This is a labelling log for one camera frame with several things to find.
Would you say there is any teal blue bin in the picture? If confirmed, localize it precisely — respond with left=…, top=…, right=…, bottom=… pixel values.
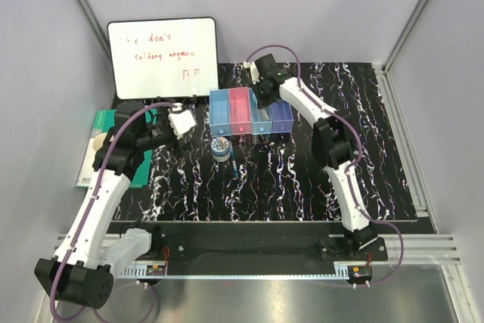
left=249, top=89, right=272, bottom=135

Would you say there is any pink bin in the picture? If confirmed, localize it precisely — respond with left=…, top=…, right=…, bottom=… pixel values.
left=229, top=87, right=252, bottom=135

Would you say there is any purple bin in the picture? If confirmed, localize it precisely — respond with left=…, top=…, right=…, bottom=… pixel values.
left=270, top=101, right=293, bottom=134

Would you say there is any light blue bin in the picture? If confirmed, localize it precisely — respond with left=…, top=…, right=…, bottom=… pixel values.
left=209, top=89, right=231, bottom=137

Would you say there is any blue white tape roll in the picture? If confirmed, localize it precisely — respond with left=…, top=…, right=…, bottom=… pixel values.
left=210, top=137, right=231, bottom=163

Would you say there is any blue white marker pen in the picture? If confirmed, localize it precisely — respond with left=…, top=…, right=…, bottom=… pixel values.
left=259, top=108, right=271, bottom=122

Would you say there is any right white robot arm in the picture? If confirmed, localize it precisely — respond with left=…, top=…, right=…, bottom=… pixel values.
left=244, top=54, right=377, bottom=260

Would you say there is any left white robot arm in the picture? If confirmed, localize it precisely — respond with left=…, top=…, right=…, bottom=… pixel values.
left=34, top=101, right=197, bottom=319

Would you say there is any green notebook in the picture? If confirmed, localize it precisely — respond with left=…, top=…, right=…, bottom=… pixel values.
left=76, top=110, right=152, bottom=188

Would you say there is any black marbled table mat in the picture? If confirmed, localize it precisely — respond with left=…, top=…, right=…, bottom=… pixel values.
left=113, top=62, right=417, bottom=222

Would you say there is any yellow cream mug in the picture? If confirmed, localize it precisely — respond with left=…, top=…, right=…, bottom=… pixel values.
left=92, top=132, right=107, bottom=154

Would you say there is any white dry-erase board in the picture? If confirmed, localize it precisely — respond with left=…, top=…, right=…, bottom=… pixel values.
left=107, top=17, right=219, bottom=100

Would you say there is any thin blue pen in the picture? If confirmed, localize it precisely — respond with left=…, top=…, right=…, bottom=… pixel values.
left=231, top=149, right=240, bottom=179

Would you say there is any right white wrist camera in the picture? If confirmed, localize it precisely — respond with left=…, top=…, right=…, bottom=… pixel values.
left=243, top=61, right=260, bottom=84

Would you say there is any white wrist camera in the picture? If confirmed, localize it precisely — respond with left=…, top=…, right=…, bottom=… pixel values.
left=243, top=61, right=260, bottom=84
left=168, top=107, right=197, bottom=139

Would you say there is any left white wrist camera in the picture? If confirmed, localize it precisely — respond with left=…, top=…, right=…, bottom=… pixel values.
left=168, top=107, right=197, bottom=139

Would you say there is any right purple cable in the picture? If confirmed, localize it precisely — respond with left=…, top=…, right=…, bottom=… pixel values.
left=245, top=43, right=405, bottom=288

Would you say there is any purple cable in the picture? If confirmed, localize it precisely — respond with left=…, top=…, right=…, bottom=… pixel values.
left=49, top=101, right=182, bottom=323
left=245, top=43, right=405, bottom=288

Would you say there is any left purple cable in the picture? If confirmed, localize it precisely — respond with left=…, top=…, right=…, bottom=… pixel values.
left=49, top=101, right=182, bottom=323

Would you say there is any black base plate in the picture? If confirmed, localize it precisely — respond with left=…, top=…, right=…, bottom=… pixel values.
left=156, top=222, right=388, bottom=278

